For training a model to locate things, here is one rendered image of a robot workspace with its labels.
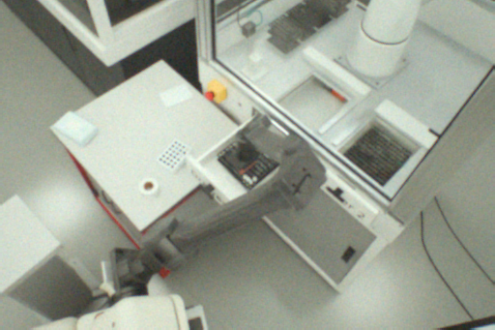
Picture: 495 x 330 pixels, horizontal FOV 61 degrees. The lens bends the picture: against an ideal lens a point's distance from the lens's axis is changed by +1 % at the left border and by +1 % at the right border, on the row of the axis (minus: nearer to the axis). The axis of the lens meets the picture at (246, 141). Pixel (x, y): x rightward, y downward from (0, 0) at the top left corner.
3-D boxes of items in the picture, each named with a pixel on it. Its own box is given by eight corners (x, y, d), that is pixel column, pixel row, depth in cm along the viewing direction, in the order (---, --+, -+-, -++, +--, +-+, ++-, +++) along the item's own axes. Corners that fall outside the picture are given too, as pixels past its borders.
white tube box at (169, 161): (173, 175, 163) (172, 170, 160) (157, 165, 166) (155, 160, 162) (192, 153, 169) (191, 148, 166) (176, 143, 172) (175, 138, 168)
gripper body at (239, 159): (225, 160, 136) (225, 147, 130) (248, 142, 140) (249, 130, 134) (239, 172, 133) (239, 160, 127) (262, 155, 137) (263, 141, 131)
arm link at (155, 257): (132, 260, 96) (148, 276, 97) (164, 240, 92) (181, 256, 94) (146, 235, 104) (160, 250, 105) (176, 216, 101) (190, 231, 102)
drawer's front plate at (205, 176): (240, 224, 147) (242, 211, 138) (188, 171, 158) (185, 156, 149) (244, 221, 148) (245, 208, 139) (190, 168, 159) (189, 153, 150)
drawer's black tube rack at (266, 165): (248, 194, 152) (249, 186, 146) (217, 164, 158) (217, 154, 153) (290, 159, 161) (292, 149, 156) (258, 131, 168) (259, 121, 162)
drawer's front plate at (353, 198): (367, 227, 149) (376, 215, 140) (305, 174, 159) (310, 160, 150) (370, 224, 149) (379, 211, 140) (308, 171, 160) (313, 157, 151)
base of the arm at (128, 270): (108, 249, 101) (115, 299, 95) (131, 234, 98) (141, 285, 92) (135, 253, 108) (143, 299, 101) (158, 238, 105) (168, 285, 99)
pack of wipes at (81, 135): (100, 132, 173) (97, 125, 169) (83, 148, 168) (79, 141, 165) (72, 115, 177) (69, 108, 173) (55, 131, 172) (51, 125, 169)
